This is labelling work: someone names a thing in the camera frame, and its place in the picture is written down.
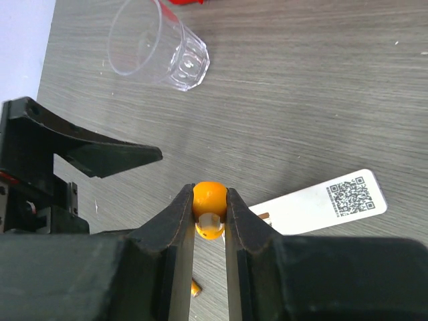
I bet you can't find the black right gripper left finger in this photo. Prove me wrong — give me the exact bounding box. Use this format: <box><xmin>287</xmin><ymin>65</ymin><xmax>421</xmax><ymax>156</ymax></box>
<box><xmin>1</xmin><ymin>184</ymin><xmax>195</xmax><ymax>320</ymax></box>

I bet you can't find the orange AAA battery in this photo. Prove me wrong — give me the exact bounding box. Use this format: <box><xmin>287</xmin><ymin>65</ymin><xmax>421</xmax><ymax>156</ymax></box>
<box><xmin>191</xmin><ymin>279</ymin><xmax>202</xmax><ymax>298</ymax></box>

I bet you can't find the long white remote control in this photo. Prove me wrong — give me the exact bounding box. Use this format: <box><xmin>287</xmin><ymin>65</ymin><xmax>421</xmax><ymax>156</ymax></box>
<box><xmin>249</xmin><ymin>169</ymin><xmax>387</xmax><ymax>235</ymax></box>

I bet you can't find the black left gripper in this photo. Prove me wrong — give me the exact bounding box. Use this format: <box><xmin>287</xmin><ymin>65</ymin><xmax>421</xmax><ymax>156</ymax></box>
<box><xmin>1</xmin><ymin>97</ymin><xmax>163</xmax><ymax>234</ymax></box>

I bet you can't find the clear plastic cup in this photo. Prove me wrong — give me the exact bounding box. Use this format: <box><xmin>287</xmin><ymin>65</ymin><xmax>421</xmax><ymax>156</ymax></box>
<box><xmin>108</xmin><ymin>1</ymin><xmax>210</xmax><ymax>92</ymax></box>

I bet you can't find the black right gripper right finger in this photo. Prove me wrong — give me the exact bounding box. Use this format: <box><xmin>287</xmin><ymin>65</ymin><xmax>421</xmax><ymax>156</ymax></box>
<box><xmin>225</xmin><ymin>189</ymin><xmax>427</xmax><ymax>320</ymax></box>

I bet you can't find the orange handle screwdriver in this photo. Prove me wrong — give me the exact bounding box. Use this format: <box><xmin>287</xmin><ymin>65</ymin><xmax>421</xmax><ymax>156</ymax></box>
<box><xmin>192</xmin><ymin>181</ymin><xmax>227</xmax><ymax>240</ymax></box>

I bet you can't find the red plastic tray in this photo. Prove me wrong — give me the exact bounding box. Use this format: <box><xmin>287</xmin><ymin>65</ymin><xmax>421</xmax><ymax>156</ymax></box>
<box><xmin>169</xmin><ymin>0</ymin><xmax>204</xmax><ymax>5</ymax></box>

